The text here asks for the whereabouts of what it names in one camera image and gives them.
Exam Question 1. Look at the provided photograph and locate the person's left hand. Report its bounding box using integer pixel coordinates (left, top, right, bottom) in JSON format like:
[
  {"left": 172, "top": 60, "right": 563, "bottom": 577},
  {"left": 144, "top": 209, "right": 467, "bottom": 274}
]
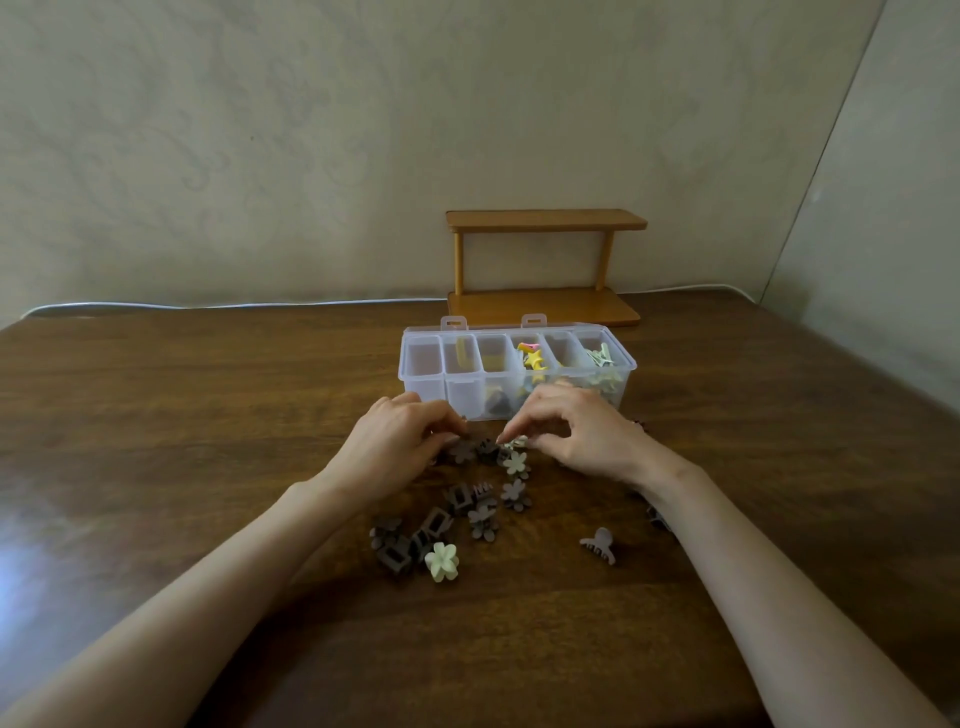
[{"left": 314, "top": 391, "right": 470, "bottom": 508}]

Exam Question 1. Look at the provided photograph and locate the person's right hand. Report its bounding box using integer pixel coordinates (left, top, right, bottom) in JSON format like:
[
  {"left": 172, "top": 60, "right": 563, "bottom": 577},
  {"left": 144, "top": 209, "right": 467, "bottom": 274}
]
[{"left": 496, "top": 383, "right": 703, "bottom": 496}]

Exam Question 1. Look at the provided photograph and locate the clear plastic compartment box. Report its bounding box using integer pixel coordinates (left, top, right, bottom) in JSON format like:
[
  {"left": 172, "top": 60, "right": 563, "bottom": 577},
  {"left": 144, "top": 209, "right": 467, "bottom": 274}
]
[{"left": 397, "top": 314, "right": 639, "bottom": 422}]

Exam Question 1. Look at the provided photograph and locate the pile of mixed hair clips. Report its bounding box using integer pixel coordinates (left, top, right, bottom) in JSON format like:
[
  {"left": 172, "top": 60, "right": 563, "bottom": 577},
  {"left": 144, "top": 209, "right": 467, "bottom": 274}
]
[{"left": 368, "top": 434, "right": 535, "bottom": 585}]

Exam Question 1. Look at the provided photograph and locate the person's left forearm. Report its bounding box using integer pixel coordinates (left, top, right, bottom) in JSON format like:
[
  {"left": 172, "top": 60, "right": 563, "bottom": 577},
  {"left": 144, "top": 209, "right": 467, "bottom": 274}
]
[{"left": 0, "top": 479, "right": 354, "bottom": 728}]

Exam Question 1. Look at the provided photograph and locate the person's right forearm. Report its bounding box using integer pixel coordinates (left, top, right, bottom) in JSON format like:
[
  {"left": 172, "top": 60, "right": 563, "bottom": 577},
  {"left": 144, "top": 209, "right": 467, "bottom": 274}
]
[{"left": 648, "top": 464, "right": 954, "bottom": 728}]

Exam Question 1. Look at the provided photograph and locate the small wooden shelf rack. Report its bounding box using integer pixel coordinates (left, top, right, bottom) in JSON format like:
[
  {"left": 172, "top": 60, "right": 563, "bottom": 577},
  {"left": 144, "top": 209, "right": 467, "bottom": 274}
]
[{"left": 445, "top": 209, "right": 649, "bottom": 328}]

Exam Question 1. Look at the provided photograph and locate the white cable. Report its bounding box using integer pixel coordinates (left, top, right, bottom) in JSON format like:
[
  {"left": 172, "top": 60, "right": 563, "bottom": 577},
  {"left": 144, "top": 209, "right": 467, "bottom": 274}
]
[{"left": 22, "top": 283, "right": 757, "bottom": 318}]

